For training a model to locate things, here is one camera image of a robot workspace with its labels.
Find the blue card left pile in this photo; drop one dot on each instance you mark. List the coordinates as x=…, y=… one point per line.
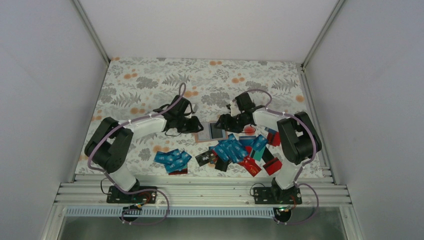
x=175, y=161

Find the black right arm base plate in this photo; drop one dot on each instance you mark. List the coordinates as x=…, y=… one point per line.
x=277, y=196

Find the floral patterned table mat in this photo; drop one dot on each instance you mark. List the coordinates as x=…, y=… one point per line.
x=134, y=86

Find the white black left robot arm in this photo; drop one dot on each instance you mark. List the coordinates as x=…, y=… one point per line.
x=109, y=145

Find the red card far right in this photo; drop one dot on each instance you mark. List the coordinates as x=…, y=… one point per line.
x=273, y=166

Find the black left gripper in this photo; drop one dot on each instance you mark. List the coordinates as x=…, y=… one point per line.
x=193, y=127

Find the red VIP card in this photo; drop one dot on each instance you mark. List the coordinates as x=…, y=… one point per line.
x=250, y=165

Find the grey slotted cable duct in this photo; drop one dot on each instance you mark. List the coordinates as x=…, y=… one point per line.
x=172, y=212

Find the black VIP card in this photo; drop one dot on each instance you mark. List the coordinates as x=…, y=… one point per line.
x=207, y=157

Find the aluminium rail frame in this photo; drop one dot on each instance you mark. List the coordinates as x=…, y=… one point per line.
x=195, y=191

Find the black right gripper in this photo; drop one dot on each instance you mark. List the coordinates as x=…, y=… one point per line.
x=225, y=122

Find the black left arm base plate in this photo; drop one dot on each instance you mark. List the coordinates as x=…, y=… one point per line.
x=115, y=196

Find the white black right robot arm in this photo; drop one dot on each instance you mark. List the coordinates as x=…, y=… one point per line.
x=299, y=140

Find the teal card right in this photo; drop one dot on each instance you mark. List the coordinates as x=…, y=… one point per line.
x=257, y=154

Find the blue card right top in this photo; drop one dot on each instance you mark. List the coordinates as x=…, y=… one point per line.
x=259, y=143

